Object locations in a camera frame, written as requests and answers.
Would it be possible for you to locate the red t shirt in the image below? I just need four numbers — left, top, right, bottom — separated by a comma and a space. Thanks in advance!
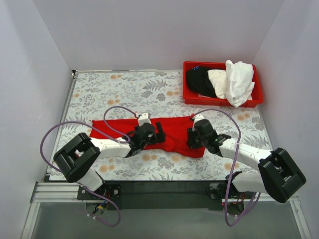
92, 117, 205, 158

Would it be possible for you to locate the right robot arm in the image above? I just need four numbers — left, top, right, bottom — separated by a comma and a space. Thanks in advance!
187, 115, 307, 203

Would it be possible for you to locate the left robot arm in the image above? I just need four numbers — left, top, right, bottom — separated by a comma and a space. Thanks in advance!
54, 122, 166, 199

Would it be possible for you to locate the red plastic bin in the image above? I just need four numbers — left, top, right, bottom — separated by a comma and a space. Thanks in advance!
183, 61, 264, 108

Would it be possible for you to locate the black t shirt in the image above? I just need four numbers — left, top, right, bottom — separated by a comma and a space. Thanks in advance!
186, 66, 217, 98

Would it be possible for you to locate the cream t shirt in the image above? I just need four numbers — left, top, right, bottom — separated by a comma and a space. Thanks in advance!
207, 69, 227, 99

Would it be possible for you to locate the white t shirt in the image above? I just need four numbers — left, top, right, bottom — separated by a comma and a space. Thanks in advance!
225, 60, 255, 108

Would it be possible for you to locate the floral patterned table mat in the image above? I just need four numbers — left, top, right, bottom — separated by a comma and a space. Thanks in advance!
55, 71, 272, 180

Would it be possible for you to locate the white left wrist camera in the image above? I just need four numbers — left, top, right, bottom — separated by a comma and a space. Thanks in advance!
137, 113, 152, 126

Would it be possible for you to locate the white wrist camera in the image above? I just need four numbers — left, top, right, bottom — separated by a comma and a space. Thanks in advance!
137, 113, 152, 126
190, 114, 201, 122

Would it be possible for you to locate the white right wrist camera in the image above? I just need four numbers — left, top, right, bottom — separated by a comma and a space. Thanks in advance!
190, 114, 201, 122

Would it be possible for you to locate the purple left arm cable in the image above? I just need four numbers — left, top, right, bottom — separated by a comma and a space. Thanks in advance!
39, 106, 140, 227

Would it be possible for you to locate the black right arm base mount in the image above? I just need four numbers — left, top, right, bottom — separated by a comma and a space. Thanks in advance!
205, 182, 254, 200

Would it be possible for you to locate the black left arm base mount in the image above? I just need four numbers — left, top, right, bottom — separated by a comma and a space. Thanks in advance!
77, 184, 122, 200

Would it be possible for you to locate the aluminium table frame rail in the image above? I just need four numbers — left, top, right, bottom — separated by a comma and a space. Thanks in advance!
23, 71, 310, 239

